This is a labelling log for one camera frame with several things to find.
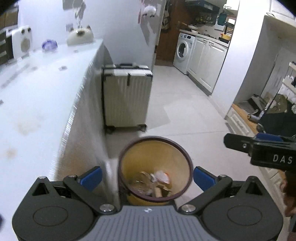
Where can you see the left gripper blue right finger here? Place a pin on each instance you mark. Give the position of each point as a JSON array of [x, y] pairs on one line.
[[213, 188]]

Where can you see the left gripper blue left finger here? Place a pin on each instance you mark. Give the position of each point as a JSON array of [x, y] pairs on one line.
[[83, 185]]

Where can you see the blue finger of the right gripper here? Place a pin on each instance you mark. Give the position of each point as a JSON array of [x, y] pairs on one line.
[[238, 142], [269, 137]]

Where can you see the white crumpled plastic bag trash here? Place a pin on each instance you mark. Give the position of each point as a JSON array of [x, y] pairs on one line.
[[161, 177]]

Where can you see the brown rimmed yellow trash bin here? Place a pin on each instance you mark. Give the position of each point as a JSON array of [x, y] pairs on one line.
[[151, 154]]

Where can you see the brown cardboard trash piece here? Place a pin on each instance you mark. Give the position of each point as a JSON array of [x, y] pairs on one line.
[[146, 187]]

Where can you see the person's right hand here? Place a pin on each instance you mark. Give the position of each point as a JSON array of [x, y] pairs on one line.
[[288, 201]]

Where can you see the white kitchen cabinets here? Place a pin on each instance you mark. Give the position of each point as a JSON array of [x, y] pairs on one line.
[[206, 61]]

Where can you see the white washing machine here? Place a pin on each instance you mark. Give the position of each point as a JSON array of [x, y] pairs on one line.
[[183, 52]]

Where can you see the cream hard-shell suitcase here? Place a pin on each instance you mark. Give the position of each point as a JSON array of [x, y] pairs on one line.
[[126, 89]]

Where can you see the blue white tissue pack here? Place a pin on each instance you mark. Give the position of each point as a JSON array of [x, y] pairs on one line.
[[49, 45]]

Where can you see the white cat shaped ornament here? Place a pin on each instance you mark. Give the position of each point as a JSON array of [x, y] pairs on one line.
[[80, 36]]

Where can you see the white dark drawer unit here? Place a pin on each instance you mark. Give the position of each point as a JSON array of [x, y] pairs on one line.
[[6, 47]]

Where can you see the white fan heater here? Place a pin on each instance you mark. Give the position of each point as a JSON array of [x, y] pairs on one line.
[[21, 40]]

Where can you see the white fluffy sheep wall toy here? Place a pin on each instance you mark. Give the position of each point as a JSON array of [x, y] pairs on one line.
[[149, 11]]

